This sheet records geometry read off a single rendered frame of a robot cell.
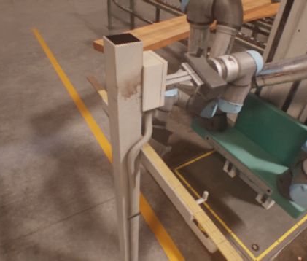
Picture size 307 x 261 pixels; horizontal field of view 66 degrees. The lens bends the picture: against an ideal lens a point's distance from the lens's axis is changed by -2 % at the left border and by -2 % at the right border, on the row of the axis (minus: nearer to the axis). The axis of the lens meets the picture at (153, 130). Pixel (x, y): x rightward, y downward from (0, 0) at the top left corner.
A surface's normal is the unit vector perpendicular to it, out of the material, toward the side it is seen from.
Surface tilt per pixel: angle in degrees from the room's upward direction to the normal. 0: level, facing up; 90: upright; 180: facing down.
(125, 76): 90
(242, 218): 0
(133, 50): 90
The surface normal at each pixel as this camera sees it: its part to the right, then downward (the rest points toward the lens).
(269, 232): 0.05, -0.77
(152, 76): 0.51, 0.57
